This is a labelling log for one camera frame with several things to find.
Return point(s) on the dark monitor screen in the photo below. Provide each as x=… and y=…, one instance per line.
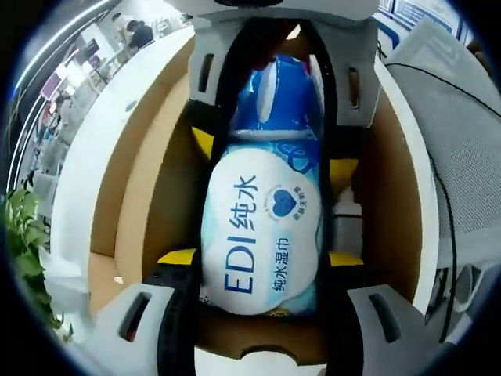
x=90, y=51

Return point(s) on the green potted plant white pot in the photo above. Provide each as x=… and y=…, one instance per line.
x=23, y=235

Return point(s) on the large hanging monitor screen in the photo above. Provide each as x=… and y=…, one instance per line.
x=51, y=85

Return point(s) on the blue white partition board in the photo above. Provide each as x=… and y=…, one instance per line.
x=415, y=15

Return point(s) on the white soft wet wipes pack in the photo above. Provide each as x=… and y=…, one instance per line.
x=254, y=243

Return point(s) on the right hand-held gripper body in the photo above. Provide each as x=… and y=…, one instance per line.
x=297, y=9

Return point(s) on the brown cardboard shoe box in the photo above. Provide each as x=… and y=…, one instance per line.
x=156, y=176

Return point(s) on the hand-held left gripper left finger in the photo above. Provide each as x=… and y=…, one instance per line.
x=176, y=313

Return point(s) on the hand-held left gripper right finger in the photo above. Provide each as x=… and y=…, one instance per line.
x=340, y=313

